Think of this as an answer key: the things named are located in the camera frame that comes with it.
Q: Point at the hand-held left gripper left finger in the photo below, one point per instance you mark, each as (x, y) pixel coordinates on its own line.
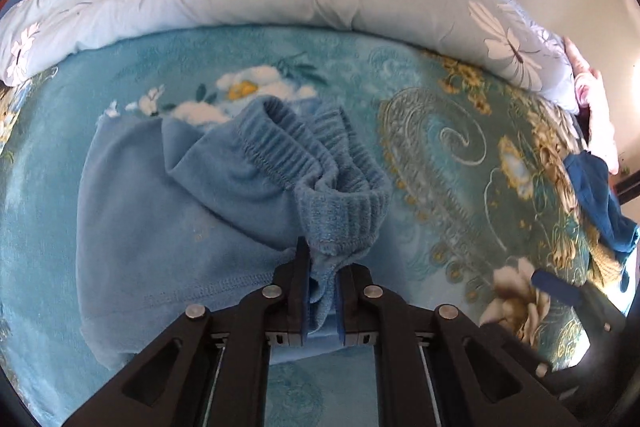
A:
(301, 292)

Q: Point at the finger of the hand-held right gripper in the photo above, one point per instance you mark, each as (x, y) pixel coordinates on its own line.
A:
(555, 284)
(515, 347)

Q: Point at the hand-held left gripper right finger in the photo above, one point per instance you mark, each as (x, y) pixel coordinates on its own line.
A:
(341, 302)

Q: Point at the teal floral plush blanket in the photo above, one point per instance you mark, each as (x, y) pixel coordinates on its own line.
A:
(440, 187)

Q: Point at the dark blue fleece jacket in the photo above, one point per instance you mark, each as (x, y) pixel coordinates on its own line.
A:
(595, 202)

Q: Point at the light blue fleece pants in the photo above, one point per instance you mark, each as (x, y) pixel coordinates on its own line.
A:
(175, 217)

